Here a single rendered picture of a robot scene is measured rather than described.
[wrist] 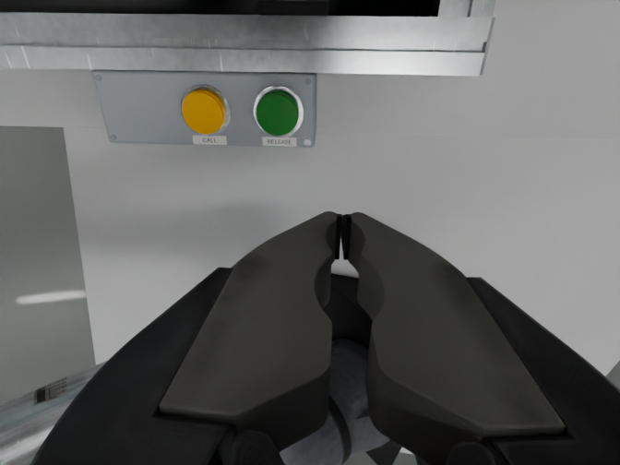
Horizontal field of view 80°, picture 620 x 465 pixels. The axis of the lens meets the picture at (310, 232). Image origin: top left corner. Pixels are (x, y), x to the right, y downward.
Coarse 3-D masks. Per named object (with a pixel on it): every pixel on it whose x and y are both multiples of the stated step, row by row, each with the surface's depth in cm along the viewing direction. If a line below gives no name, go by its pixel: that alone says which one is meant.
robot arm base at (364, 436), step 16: (336, 352) 51; (352, 352) 50; (336, 368) 49; (352, 368) 49; (336, 384) 47; (352, 384) 47; (336, 400) 46; (352, 400) 46; (336, 416) 44; (352, 416) 45; (368, 416) 46; (352, 432) 45; (368, 432) 46; (352, 448) 45; (368, 448) 48
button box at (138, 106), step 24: (96, 72) 35; (120, 72) 35; (144, 72) 34; (168, 72) 34; (192, 72) 34; (216, 72) 34; (240, 72) 34; (264, 72) 34; (120, 96) 36; (144, 96) 35; (168, 96) 35; (240, 96) 35; (312, 96) 35; (120, 120) 37; (144, 120) 37; (168, 120) 36; (240, 120) 36; (312, 120) 36; (192, 144) 38; (216, 144) 37; (240, 144) 37; (264, 144) 37; (288, 144) 37; (312, 144) 37
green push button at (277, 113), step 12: (264, 96) 34; (276, 96) 34; (288, 96) 34; (264, 108) 34; (276, 108) 34; (288, 108) 34; (264, 120) 35; (276, 120) 35; (288, 120) 35; (276, 132) 35; (288, 132) 36
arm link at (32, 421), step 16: (96, 368) 33; (64, 384) 31; (80, 384) 31; (16, 400) 29; (32, 400) 29; (48, 400) 29; (64, 400) 29; (0, 416) 28; (16, 416) 28; (32, 416) 28; (48, 416) 28; (0, 432) 27; (16, 432) 27; (32, 432) 27; (48, 432) 28; (0, 448) 26; (16, 448) 26; (32, 448) 27; (0, 464) 26; (16, 464) 26
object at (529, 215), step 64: (64, 128) 48; (128, 192) 52; (192, 192) 51; (256, 192) 51; (320, 192) 50; (384, 192) 50; (448, 192) 50; (512, 192) 49; (576, 192) 49; (128, 256) 57; (192, 256) 57; (448, 256) 55; (512, 256) 54; (576, 256) 54; (128, 320) 64; (576, 320) 59
